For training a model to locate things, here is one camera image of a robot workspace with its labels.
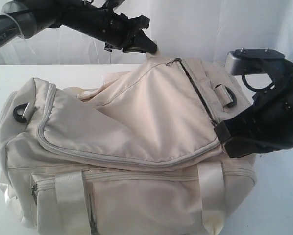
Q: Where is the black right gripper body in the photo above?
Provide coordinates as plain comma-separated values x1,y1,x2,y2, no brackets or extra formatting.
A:
244,72,293,149

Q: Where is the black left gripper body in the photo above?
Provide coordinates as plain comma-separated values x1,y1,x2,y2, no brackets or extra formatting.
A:
97,7,150,52

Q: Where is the cream fabric duffel bag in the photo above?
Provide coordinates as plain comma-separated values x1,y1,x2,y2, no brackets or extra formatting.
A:
0,56,256,235

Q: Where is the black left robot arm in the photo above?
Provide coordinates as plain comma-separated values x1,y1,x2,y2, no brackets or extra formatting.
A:
0,0,157,54

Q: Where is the white backdrop curtain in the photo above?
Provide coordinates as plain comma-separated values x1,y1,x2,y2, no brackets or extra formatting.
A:
0,0,293,65

